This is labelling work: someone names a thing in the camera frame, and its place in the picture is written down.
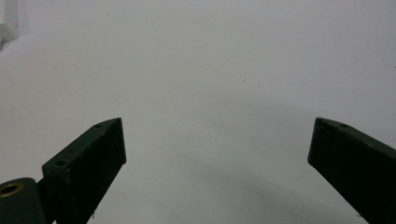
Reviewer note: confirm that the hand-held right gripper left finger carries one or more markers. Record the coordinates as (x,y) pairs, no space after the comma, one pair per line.
(84,168)

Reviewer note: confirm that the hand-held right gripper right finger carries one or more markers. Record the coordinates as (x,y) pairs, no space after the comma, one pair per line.
(355,165)

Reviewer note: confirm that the white box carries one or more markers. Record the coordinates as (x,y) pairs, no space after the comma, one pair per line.
(7,21)

